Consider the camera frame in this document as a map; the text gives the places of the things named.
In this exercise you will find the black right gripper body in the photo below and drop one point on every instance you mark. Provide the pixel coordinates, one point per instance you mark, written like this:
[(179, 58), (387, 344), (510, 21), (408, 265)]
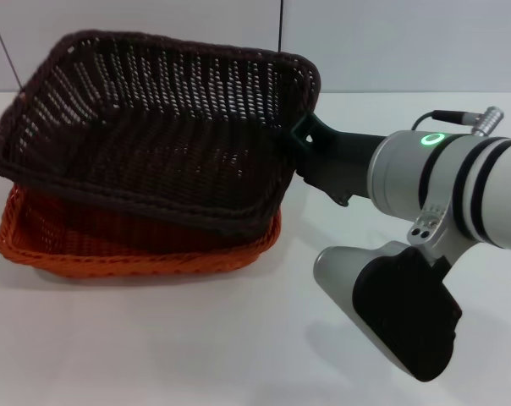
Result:
[(344, 165)]

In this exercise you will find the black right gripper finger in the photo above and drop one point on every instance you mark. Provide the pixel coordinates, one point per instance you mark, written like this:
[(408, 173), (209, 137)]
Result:
[(303, 129)]

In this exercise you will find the dark brown woven plastic basket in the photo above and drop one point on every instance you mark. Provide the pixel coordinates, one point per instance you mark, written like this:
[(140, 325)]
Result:
[(154, 139)]

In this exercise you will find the orange woven plastic basket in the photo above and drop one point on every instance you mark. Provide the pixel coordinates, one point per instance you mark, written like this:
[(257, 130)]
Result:
[(154, 258)]

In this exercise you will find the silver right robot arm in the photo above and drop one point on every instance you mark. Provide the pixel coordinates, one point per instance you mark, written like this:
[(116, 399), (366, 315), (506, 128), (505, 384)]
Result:
[(450, 186)]

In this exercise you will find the silver camera mount bracket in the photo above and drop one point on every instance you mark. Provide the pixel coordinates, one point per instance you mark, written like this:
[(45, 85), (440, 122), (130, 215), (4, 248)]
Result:
[(429, 226)]

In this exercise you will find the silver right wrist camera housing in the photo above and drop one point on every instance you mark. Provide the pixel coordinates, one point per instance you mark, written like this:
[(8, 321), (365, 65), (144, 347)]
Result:
[(391, 313)]

